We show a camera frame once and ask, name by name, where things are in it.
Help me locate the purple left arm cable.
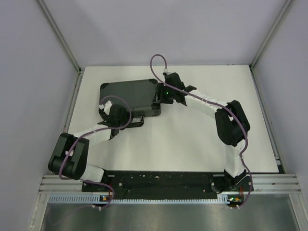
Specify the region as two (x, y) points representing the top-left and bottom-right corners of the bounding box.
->
(59, 96), (132, 209)

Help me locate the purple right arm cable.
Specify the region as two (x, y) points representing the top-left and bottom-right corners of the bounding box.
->
(150, 54), (253, 209)

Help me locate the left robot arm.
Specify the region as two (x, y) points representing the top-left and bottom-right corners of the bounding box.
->
(48, 104), (132, 191)

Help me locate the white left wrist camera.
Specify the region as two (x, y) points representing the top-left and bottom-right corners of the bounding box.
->
(99, 101), (113, 115)

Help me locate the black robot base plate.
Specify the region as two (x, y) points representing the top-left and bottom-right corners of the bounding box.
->
(81, 169), (256, 200)

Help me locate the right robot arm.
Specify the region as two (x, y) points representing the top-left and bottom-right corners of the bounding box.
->
(157, 71), (250, 191)

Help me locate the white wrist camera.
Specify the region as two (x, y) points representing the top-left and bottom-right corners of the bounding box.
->
(99, 101), (113, 115)
(163, 68), (171, 76)

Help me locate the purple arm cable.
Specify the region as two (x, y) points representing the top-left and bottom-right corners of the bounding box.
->
(59, 96), (132, 209)
(150, 54), (253, 209)

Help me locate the black poker set case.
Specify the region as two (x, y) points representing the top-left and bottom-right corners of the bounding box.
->
(99, 78), (161, 128)

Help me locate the grey slotted cable duct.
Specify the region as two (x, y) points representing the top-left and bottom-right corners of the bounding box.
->
(48, 194), (243, 205)

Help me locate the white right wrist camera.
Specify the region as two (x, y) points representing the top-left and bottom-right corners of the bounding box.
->
(163, 68), (171, 76)

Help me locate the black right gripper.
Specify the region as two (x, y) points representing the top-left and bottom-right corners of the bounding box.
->
(153, 83), (175, 105)

